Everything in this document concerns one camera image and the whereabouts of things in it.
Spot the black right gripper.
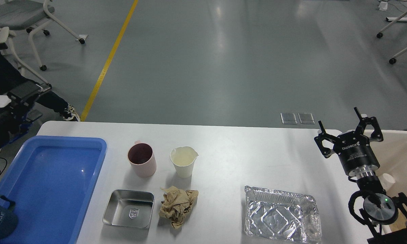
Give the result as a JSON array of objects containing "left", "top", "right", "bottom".
[{"left": 314, "top": 107, "right": 384, "bottom": 176}]

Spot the aluminium foil container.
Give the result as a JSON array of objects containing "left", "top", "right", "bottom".
[{"left": 244, "top": 186, "right": 322, "bottom": 244}]

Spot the pink ceramic mug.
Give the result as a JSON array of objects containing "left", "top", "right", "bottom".
[{"left": 127, "top": 140, "right": 157, "bottom": 178}]

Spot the square steel tray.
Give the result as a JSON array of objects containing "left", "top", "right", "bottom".
[{"left": 103, "top": 189, "right": 155, "bottom": 229}]

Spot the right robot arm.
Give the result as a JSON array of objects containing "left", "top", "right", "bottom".
[{"left": 314, "top": 107, "right": 407, "bottom": 244}]

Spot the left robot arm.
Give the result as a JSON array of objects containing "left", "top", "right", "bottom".
[{"left": 0, "top": 81, "right": 52, "bottom": 149}]

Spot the beige plastic bin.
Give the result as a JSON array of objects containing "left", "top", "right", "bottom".
[{"left": 340, "top": 130, "right": 407, "bottom": 243}]

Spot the paper cup in bin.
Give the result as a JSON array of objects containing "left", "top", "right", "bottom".
[{"left": 378, "top": 173, "right": 396, "bottom": 191}]

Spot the right floor socket plate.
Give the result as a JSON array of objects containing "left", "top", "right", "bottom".
[{"left": 298, "top": 113, "right": 315, "bottom": 124}]

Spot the floor socket plate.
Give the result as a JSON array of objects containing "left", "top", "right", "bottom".
[
  {"left": 298, "top": 113, "right": 315, "bottom": 124},
  {"left": 280, "top": 113, "right": 298, "bottom": 125}
]

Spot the left floor socket plate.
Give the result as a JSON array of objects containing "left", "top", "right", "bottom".
[{"left": 280, "top": 113, "right": 298, "bottom": 125}]

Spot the white paper cup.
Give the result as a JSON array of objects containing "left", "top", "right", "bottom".
[{"left": 170, "top": 146, "right": 199, "bottom": 179}]

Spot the crumpled brown paper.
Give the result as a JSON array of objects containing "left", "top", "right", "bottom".
[{"left": 159, "top": 186, "right": 199, "bottom": 229}]

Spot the blue plastic tray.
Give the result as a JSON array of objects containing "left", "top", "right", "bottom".
[{"left": 0, "top": 136, "right": 107, "bottom": 244}]

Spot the person in jeans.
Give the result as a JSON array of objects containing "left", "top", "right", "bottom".
[{"left": 0, "top": 52, "right": 80, "bottom": 121}]

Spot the grey office chair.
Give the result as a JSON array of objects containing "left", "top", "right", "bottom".
[{"left": 0, "top": 0, "right": 87, "bottom": 84}]

